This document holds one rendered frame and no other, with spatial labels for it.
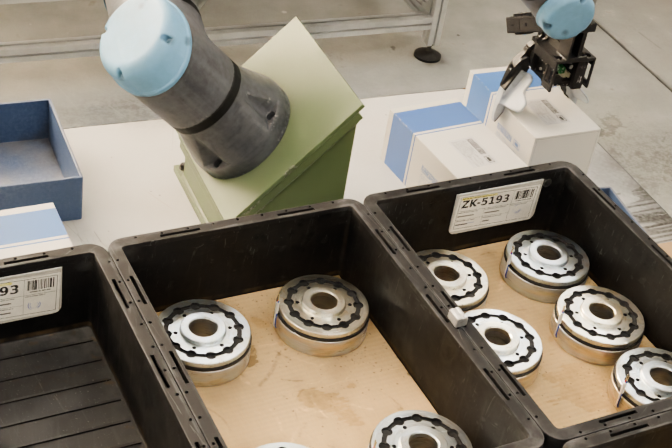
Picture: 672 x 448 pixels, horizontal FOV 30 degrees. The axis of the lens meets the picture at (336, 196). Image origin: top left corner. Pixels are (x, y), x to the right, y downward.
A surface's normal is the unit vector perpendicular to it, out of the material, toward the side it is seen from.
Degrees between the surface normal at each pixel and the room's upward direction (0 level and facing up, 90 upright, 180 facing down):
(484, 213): 90
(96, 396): 0
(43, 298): 90
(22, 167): 0
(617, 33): 0
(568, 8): 97
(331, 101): 45
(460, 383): 90
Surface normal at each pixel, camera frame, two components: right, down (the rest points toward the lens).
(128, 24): -0.51, -0.40
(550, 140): 0.41, 0.57
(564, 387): 0.14, -0.80
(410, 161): -0.87, 0.18
